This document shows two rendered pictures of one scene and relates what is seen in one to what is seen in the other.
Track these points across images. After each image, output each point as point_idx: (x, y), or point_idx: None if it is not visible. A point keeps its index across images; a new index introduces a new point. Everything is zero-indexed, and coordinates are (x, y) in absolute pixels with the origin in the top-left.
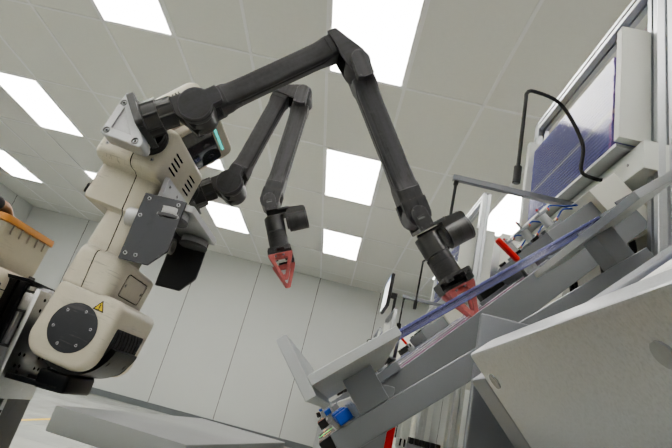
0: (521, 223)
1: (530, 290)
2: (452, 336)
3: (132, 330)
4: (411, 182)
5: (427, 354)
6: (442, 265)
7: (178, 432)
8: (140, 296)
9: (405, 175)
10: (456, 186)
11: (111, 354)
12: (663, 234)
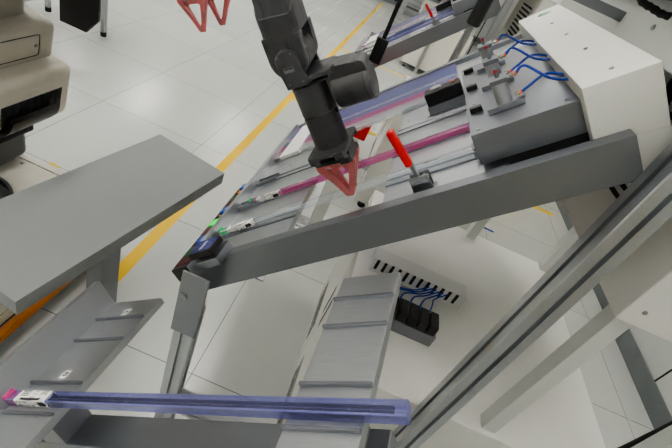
0: None
1: (396, 220)
2: (287, 241)
3: (31, 94)
4: (278, 7)
5: (258, 249)
6: (316, 135)
7: (50, 243)
8: (37, 46)
9: None
10: None
11: (10, 127)
12: (636, 218)
